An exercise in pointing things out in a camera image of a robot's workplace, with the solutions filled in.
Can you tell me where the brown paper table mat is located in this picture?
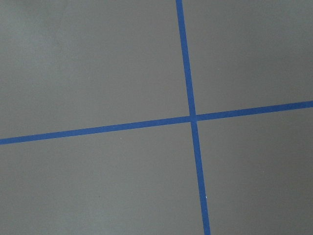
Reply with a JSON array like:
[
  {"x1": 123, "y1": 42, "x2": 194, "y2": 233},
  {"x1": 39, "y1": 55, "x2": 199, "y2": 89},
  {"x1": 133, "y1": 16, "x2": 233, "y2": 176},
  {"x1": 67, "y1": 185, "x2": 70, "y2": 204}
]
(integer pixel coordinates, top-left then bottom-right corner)
[{"x1": 0, "y1": 0, "x2": 313, "y2": 235}]

